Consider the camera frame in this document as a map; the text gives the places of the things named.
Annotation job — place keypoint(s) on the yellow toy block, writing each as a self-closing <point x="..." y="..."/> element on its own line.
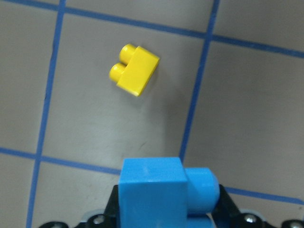
<point x="134" y="70"/>

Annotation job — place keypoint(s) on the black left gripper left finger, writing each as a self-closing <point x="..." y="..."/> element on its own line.
<point x="112" y="207"/>

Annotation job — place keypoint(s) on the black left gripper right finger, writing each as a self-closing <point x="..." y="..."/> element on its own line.
<point x="225" y="208"/>

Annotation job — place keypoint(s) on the blue toy block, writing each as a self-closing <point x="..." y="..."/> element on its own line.
<point x="161" y="193"/>

